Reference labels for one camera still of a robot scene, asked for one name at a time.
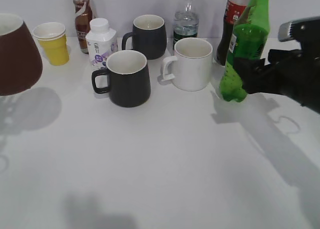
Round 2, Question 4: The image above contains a white ceramic mug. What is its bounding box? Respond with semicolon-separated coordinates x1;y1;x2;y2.
160;37;213;92

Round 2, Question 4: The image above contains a green plastic soda bottle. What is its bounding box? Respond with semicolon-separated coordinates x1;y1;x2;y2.
219;0;270;103

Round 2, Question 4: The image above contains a clear water bottle green label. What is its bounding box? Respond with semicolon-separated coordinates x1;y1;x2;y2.
173;0;199;47

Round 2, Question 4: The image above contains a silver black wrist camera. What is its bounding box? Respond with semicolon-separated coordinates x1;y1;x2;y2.
277;16;320;57

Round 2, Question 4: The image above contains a black ceramic mug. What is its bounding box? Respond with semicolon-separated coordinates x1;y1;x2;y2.
121;14;167;60
91;50;151;108

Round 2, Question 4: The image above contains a front black ceramic mug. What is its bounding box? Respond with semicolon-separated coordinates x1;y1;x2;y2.
91;50;151;108

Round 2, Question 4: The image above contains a brown tea bottle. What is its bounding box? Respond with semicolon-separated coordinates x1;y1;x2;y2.
73;0;94;54

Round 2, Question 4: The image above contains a dark red ceramic mug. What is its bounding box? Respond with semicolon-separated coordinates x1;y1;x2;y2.
0;13;43;96

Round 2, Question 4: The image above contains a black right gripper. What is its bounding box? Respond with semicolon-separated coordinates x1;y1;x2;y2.
233;49;320;113

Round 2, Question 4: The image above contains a yellow paper cup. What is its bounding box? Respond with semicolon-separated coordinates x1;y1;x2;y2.
32;22;69;66

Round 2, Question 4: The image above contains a white milk bottle purple label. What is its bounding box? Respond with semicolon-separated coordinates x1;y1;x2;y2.
85;18;118;70

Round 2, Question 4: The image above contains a dark cola bottle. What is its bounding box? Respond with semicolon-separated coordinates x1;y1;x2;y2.
216;0;250;66

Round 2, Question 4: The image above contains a rear black ceramic mug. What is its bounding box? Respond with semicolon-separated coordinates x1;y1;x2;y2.
121;14;167;60

